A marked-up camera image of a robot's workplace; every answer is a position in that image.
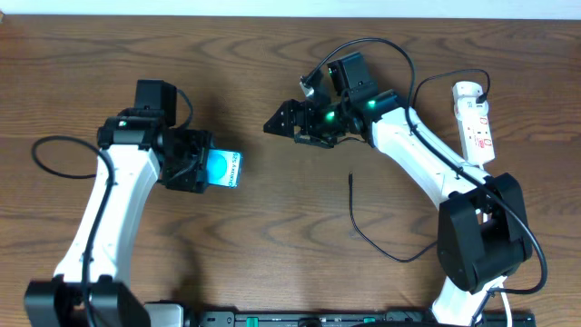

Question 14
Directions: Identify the Galaxy S25 smartphone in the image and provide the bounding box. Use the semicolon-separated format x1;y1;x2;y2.
206;149;243;188

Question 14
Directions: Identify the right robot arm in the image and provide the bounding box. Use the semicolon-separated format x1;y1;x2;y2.
263;53;534;326

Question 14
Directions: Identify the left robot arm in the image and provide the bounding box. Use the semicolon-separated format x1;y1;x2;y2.
24;79;213;326

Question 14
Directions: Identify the white USB charger adapter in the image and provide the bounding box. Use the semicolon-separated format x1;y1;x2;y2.
452;81;483;101

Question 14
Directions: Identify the white power strip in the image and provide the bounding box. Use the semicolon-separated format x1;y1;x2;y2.
454;96;495;165

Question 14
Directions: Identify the left camera black cable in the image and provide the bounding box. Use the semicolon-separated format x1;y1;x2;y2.
30;88;195;327

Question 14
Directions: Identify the camera black cable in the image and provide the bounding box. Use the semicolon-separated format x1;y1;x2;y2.
304;36;549;296
30;88;195;327

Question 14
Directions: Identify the right camera black cable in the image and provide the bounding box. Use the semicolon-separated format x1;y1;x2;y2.
304;36;549;296

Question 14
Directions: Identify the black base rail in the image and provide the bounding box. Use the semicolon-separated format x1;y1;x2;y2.
144;309;537;327

